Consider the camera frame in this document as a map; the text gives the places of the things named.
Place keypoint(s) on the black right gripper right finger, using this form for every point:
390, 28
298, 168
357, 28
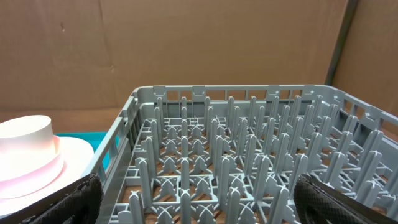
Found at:
316, 202

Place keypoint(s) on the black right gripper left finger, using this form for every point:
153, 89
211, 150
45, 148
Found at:
78, 202

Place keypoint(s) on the white paper cup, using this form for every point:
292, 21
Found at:
27, 143

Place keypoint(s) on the pink bowl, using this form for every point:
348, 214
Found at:
19, 183

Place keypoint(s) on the grey dishwasher rack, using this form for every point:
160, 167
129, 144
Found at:
233, 153

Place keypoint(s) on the white pink plate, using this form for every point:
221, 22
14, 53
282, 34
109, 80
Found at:
76, 154

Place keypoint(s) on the teal plastic tray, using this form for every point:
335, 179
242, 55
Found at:
94, 139

